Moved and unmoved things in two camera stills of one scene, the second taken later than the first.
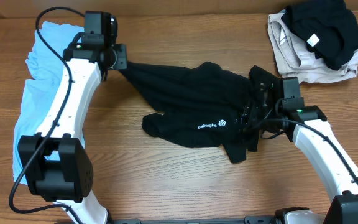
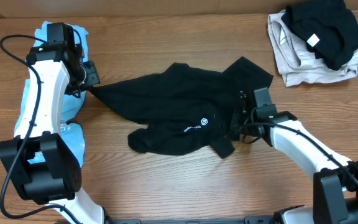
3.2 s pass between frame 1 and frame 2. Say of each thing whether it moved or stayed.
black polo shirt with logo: moved
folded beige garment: stayed
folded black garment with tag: stayed
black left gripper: moved
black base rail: stayed
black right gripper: moved
